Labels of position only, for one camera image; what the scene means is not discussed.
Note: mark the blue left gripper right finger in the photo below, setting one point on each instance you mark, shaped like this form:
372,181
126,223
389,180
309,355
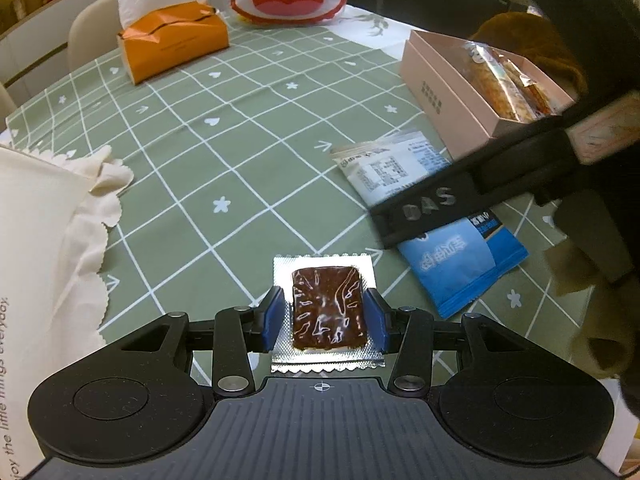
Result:
374,314

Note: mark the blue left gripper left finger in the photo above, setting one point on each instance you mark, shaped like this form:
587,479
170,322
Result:
271,314

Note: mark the chocolate biscuit clear wrapper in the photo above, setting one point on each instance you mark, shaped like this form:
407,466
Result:
325,326

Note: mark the brown plush toy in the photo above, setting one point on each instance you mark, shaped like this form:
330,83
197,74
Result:
535,38

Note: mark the long wrapped bread stick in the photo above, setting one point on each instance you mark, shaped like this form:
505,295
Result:
512,94

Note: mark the green checked tablecloth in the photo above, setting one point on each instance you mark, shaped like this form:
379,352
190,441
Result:
231,161

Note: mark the pink cardboard box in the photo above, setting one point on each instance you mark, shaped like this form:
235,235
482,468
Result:
432,67

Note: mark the white paper bag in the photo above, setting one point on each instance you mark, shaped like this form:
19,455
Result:
56,210

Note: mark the orange tissue box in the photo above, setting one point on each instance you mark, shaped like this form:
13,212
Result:
158,35

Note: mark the beige chair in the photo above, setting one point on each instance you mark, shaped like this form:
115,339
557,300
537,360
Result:
93,33

